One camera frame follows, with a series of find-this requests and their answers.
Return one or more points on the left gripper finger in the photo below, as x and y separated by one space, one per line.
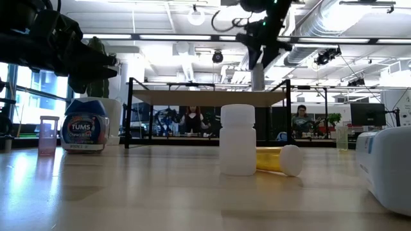
90 77
94 57

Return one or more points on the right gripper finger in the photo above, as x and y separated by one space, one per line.
269 54
254 54

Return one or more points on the Tums bottle blue cap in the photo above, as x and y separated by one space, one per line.
85 128

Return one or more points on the pink transparent vial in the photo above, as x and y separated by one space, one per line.
48 138

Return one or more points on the plain white plastic bottle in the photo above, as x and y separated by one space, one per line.
237 144

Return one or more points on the white bottle blue label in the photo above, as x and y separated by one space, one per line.
388 167

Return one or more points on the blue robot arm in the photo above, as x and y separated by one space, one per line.
167 122

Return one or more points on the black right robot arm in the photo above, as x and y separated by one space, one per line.
273 13

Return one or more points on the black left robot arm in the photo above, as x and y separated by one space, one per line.
13 48

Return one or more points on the green cactus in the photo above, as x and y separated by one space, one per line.
98 90

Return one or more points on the black round ceiling speaker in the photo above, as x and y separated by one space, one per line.
217 57

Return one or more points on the white planter pot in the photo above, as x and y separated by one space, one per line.
114 118

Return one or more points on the window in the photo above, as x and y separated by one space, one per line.
41 106

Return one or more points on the black track spotlight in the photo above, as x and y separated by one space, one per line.
326 57
356 82

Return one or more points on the person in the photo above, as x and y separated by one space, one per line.
193 123
301 122

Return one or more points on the long overhead light bar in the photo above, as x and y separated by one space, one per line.
176 37

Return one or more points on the blue white round object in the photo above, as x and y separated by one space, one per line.
282 136

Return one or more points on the small green potted plant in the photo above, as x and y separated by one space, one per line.
334 118

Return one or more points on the amber vial white cap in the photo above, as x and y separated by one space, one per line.
289 160

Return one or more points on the black computer monitor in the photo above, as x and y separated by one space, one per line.
367 114

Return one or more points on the silver ventilation duct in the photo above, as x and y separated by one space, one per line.
321 22

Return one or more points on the wooden shelf black frame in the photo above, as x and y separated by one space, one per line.
208 99

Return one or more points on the black ceiling rail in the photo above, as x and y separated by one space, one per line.
366 3

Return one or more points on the black aluminium table frame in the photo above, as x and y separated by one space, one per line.
180 142

